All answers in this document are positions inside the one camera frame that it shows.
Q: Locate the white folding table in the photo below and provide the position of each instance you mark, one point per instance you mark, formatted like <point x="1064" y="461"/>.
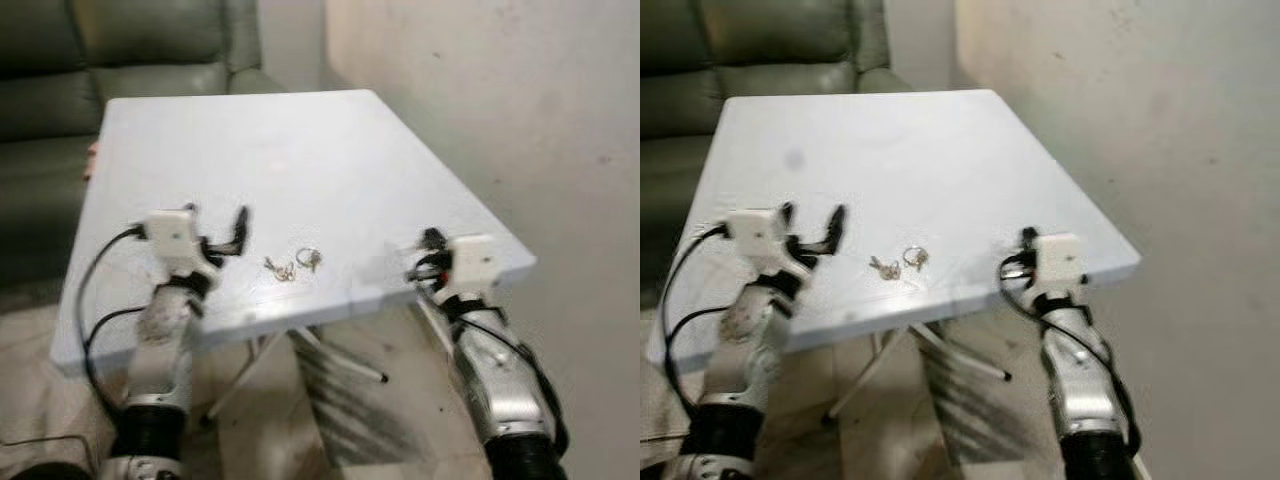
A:
<point x="920" y="170"/>
<point x="300" y="170"/>

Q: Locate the white metal table leg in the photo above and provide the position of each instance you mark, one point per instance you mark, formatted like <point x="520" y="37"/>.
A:
<point x="860" y="375"/>
<point x="240" y="380"/>
<point x="960" y="352"/>
<point x="340" y="355"/>

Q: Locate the dark green leather sofa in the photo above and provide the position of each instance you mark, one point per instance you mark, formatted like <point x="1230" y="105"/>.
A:
<point x="690" y="100"/>
<point x="50" y="100"/>

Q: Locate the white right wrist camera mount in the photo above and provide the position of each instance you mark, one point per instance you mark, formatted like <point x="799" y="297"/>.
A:
<point x="470" y="262"/>
<point x="1060" y="260"/>

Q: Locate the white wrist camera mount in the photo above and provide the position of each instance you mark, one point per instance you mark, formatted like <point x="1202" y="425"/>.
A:
<point x="1060" y="260"/>
<point x="755" y="232"/>
<point x="470" y="262"/>
<point x="172" y="235"/>

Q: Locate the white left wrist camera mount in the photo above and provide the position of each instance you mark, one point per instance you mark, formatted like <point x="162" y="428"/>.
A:
<point x="172" y="235"/>
<point x="755" y="232"/>

